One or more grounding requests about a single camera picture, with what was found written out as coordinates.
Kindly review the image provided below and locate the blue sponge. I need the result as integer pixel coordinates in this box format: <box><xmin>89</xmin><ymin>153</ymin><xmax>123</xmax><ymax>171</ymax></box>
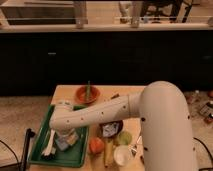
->
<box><xmin>55</xmin><ymin>139</ymin><xmax>69</xmax><ymax>151</ymax></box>

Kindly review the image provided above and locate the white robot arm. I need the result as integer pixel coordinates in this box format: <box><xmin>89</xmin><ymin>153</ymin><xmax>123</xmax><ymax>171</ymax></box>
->
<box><xmin>49</xmin><ymin>81</ymin><xmax>198</xmax><ymax>171</ymax></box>

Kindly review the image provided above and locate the green plastic tray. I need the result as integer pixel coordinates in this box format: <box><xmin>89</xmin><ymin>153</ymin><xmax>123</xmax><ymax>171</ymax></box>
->
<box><xmin>28</xmin><ymin>104</ymin><xmax>90</xmax><ymax>168</ymax></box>

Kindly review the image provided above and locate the white plastic fork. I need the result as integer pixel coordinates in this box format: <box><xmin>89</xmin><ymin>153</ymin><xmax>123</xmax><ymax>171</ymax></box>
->
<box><xmin>42</xmin><ymin>129</ymin><xmax>55</xmax><ymax>156</ymax></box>

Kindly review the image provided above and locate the orange fruit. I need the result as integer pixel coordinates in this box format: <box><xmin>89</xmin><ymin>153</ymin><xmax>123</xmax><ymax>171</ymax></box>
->
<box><xmin>89</xmin><ymin>137</ymin><xmax>105</xmax><ymax>154</ymax></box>

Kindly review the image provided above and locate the yellow banana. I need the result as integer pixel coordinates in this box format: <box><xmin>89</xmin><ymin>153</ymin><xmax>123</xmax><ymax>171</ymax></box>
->
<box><xmin>104</xmin><ymin>138</ymin><xmax>113</xmax><ymax>168</ymax></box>

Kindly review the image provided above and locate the orange bowl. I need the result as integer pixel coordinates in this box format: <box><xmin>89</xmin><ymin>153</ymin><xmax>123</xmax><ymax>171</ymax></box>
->
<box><xmin>75</xmin><ymin>85</ymin><xmax>100</xmax><ymax>104</ymax></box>

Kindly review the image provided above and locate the green chopstick in bowl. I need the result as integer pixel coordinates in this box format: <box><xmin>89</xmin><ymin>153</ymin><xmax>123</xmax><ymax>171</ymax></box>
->
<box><xmin>86</xmin><ymin>81</ymin><xmax>90</xmax><ymax>102</ymax></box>

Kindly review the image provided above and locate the dark brown bowl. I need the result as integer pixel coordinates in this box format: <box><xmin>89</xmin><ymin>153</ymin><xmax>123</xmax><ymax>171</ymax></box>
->
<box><xmin>100</xmin><ymin>120</ymin><xmax>123</xmax><ymax>137</ymax></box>

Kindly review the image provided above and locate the white cup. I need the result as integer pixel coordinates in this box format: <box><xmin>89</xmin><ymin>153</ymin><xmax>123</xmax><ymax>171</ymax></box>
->
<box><xmin>113</xmin><ymin>145</ymin><xmax>132</xmax><ymax>166</ymax></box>

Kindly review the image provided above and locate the green lime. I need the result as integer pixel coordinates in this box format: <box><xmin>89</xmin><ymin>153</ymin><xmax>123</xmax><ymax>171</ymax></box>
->
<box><xmin>116</xmin><ymin>131</ymin><xmax>132</xmax><ymax>145</ymax></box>

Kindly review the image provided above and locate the black stand left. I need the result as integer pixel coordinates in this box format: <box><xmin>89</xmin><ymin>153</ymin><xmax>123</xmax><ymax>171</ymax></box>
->
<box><xmin>0</xmin><ymin>128</ymin><xmax>35</xmax><ymax>171</ymax></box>

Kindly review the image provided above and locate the brown crumb pile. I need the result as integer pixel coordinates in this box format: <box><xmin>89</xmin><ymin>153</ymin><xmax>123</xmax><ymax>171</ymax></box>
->
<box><xmin>110</xmin><ymin>94</ymin><xmax>120</xmax><ymax>99</ymax></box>

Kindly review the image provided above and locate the metal fork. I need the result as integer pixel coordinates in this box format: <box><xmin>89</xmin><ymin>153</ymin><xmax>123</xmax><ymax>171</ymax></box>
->
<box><xmin>131</xmin><ymin>135</ymin><xmax>142</xmax><ymax>157</ymax></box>

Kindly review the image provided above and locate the black cable right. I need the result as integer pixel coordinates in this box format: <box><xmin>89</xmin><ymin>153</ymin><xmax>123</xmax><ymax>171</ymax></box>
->
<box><xmin>193</xmin><ymin>136</ymin><xmax>213</xmax><ymax>171</ymax></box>

